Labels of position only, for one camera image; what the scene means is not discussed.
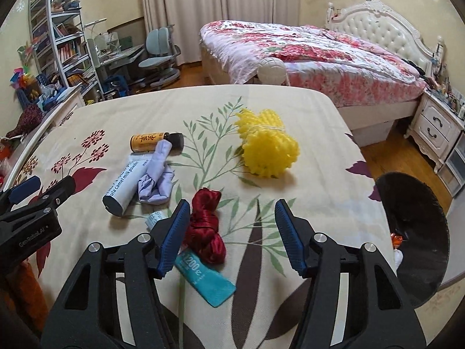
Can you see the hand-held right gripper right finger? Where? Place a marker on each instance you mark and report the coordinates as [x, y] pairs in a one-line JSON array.
[[290, 240]]

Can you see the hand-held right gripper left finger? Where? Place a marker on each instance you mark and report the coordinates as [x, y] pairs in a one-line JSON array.
[[174, 236]]

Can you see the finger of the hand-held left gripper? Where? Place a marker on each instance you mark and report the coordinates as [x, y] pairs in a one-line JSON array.
[[60, 191], [21, 189]]

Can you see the dark red satin cloth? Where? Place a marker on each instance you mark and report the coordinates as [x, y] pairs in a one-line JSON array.
[[205, 225]]

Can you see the red foam fruit net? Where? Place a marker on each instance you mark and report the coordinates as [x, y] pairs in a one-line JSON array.
[[396, 239]]

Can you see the trash bin with black liner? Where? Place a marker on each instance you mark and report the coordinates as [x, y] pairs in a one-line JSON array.
[[414, 240]]

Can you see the small white sachet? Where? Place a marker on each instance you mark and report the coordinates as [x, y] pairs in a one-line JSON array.
[[156, 220]]

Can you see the teal flat packet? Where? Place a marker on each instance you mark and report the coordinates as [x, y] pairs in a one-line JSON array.
[[207, 280]]

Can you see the lavender crumpled cloth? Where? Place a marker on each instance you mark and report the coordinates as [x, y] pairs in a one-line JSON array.
[[156, 181]]

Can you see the orange cloth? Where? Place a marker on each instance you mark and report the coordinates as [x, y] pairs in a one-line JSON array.
[[29, 294]]

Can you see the white tube with dark cap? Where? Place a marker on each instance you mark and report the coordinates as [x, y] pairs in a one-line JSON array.
[[121, 189]]

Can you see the maroon mesh bag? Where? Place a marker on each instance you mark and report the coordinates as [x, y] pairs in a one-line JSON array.
[[27, 120]]

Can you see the yellow foam fruit net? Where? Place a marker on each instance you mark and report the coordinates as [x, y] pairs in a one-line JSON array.
[[269, 149]]

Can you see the brown bottle with black cap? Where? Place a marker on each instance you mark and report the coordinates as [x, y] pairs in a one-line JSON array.
[[149, 141]]

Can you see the blue storage basket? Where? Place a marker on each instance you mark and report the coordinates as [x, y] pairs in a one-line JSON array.
[[36, 92]]

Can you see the floral tablecloth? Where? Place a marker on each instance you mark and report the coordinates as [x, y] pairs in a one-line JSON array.
[[203, 123]]

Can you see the blue plastic crate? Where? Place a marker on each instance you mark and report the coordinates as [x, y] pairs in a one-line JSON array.
[[116, 86]]

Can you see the colourful pinwheel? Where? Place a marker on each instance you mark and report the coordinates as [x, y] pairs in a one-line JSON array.
[[21, 69]]

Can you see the grey study desk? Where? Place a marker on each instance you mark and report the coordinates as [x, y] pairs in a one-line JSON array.
[[116, 56]]

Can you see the white bookshelf with books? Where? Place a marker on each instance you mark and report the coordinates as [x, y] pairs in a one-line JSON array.
[[61, 40]]

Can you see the blue-grey desk chair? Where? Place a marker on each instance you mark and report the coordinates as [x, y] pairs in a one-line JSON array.
[[160, 58]]

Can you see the clear plastic drawer unit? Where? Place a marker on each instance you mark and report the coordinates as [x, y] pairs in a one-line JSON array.
[[454, 174]]

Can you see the white nightstand with drawers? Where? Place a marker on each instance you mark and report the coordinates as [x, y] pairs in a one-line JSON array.
[[436, 123]]

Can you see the pink floral blanket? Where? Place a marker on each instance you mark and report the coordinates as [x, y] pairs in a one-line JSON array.
[[308, 54]]

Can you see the group of toiletry bottles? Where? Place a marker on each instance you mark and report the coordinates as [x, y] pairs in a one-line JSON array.
[[448, 91]]

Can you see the white bed with tufted headboard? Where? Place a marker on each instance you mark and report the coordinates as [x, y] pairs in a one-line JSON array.
[[377, 32]]

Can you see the beige curtains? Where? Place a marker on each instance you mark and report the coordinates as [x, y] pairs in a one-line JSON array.
[[218, 11]]

